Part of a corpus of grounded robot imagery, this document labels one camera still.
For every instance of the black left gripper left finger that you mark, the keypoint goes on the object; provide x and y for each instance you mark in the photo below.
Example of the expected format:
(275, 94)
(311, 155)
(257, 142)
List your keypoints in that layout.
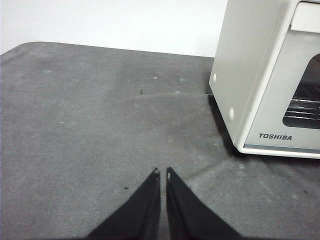
(137, 215)

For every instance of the cream Toshiba toaster oven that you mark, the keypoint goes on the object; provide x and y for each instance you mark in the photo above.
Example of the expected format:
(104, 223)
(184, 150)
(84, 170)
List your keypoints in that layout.
(245, 62)

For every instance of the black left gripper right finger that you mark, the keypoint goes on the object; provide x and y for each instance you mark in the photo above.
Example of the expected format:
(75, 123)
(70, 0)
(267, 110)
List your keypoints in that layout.
(190, 215)

